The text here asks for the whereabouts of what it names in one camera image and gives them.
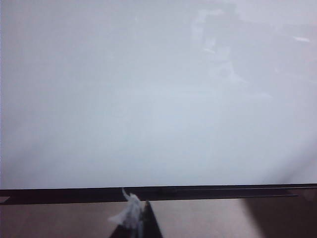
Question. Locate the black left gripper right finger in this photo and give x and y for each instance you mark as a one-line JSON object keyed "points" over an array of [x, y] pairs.
{"points": [[151, 224]]}

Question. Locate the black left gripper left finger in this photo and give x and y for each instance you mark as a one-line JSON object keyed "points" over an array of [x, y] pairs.
{"points": [[118, 232]]}

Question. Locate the white board with black frame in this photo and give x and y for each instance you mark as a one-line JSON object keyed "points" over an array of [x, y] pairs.
{"points": [[138, 99]]}

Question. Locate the white crumpled tape piece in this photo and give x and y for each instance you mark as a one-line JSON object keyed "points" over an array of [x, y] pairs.
{"points": [[131, 210]]}

